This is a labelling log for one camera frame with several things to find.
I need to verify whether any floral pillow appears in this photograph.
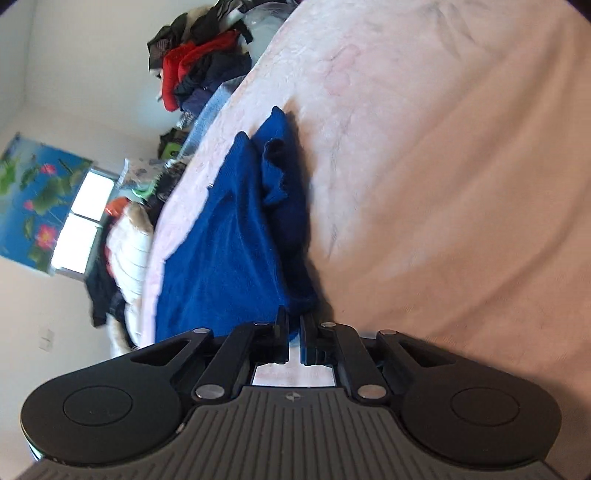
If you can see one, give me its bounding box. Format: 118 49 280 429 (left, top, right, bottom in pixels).
117 156 163 186

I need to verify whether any white quilted jacket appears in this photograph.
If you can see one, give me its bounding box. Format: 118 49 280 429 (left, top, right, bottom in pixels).
106 203 154 319

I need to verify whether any blue knit sweater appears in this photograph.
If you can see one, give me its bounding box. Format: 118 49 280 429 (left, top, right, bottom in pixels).
154 106 319 344

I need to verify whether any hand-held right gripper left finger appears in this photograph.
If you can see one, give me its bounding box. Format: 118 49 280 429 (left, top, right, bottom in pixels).
113 305 291 401

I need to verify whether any pile of mixed clothes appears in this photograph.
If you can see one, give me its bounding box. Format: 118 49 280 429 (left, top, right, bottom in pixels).
148 0 298 132

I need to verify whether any light blue towel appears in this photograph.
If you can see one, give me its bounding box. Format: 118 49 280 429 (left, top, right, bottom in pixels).
185 83 237 155

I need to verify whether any heap of black clothes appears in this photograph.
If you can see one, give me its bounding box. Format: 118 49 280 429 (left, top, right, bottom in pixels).
85 256 139 354

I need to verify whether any clear plastic bag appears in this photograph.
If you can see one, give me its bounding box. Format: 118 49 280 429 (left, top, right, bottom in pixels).
242 4 296 61

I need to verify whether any red jacket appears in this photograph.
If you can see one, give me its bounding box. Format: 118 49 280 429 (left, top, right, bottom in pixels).
161 30 242 112

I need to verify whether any lotus print window blind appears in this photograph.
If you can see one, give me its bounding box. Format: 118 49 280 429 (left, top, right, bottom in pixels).
0 133 94 274

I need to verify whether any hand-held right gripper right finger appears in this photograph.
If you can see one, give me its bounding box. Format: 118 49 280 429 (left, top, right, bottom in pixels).
299 315 458 400

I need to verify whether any window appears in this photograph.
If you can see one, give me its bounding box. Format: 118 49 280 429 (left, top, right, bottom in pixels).
50 168 117 274

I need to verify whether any orange garment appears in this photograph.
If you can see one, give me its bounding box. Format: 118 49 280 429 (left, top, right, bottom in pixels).
105 198 134 219

